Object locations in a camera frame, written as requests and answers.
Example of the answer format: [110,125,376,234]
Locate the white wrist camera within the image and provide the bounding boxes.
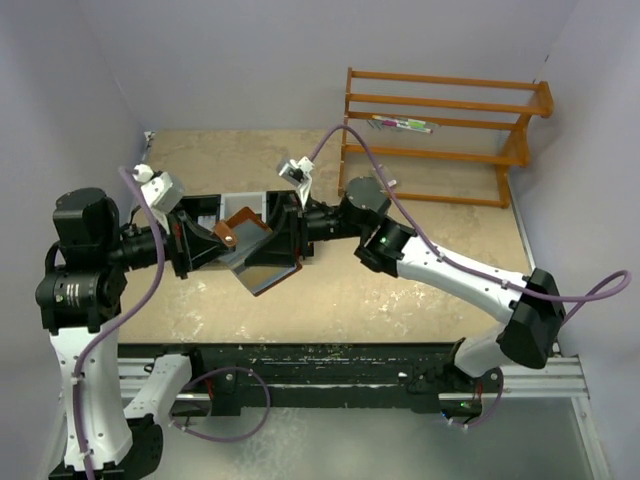
[133,164,185,214]
[276,157,315,203]

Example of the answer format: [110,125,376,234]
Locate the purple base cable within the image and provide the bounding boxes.
[167,367,272,443]
[444,364,505,432]

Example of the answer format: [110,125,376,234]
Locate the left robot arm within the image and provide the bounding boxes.
[35,188,237,479]

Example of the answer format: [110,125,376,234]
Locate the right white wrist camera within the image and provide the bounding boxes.
[276,157,315,203]

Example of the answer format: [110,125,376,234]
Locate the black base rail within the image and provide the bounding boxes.
[118,343,503,417]

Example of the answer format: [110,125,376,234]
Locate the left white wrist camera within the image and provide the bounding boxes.
[133,164,185,214]

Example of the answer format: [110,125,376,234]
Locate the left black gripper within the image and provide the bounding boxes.
[102,197,235,276]

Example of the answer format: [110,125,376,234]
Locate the brown leather card holder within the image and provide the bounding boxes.
[214,207,302,297]

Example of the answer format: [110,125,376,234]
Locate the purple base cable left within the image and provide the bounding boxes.
[167,367,272,443]

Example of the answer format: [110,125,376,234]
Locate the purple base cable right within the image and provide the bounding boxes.
[444,364,505,432]

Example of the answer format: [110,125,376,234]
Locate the orange wooden rack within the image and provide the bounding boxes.
[338,68,554,208]

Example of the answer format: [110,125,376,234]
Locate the black right bin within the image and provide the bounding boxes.
[267,190,296,231]

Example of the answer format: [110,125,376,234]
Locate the coloured markers on rack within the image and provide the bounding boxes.
[371,115,438,134]

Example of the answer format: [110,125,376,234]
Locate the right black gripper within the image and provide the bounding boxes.
[244,191,368,268]

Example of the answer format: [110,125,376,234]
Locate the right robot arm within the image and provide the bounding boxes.
[244,177,566,391]

